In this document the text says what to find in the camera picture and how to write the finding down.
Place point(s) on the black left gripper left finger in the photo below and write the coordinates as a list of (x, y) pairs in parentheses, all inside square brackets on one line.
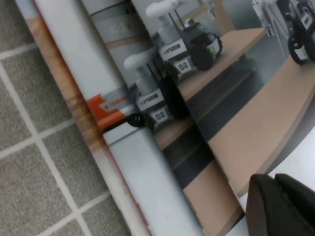
[(263, 209)]

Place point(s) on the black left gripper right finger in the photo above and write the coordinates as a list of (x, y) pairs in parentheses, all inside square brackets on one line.
[(300, 204)]

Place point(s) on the robot cover brochure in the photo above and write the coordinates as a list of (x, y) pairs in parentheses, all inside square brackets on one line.
[(182, 157), (246, 123)]

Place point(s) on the brochure with peach edge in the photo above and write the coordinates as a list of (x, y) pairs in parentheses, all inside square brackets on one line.
[(81, 110)]

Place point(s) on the grey checked tablecloth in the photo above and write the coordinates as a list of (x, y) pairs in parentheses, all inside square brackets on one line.
[(37, 147)]

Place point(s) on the brochure with orange logo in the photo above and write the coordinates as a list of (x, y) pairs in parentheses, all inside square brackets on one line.
[(69, 37)]

